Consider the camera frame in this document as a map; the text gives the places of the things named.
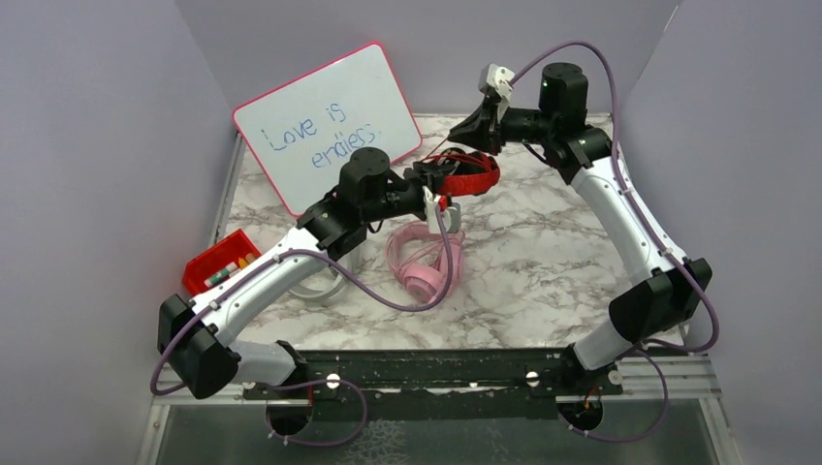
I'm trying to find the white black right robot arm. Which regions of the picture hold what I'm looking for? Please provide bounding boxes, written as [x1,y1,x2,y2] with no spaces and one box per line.
[448,63,712,394]

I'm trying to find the white green marker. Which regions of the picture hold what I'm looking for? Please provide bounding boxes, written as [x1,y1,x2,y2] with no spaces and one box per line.
[204,262,238,289]

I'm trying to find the pink headphones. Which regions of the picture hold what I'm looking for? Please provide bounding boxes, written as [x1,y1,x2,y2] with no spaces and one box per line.
[385,222,466,303]

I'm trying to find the red black headphones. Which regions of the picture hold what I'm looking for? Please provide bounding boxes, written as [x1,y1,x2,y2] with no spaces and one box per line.
[423,147,500,197]

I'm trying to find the black metal base rail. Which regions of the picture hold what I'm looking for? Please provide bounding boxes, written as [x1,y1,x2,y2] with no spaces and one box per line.
[236,349,631,421]

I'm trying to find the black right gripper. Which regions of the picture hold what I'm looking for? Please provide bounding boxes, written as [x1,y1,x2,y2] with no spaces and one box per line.
[449,95,557,157]

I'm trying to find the red plastic bin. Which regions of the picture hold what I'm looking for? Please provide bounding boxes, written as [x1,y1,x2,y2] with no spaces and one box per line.
[182,230,261,295]

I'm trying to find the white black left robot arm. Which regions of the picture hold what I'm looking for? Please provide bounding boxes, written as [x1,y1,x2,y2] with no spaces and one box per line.
[150,147,461,399]

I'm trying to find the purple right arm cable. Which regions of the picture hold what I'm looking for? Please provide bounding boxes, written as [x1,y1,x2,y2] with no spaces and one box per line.
[510,41,720,444]

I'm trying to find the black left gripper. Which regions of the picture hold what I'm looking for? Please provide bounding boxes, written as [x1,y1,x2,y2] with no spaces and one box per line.
[362,163,457,224]

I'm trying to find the grey white headphones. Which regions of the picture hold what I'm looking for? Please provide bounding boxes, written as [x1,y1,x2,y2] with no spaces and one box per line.
[289,247,363,302]

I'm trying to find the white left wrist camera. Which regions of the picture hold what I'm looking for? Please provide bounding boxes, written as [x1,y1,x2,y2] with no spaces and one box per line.
[423,187,462,234]

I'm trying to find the pink framed whiteboard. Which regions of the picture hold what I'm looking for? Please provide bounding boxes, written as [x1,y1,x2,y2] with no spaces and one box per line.
[233,42,423,216]

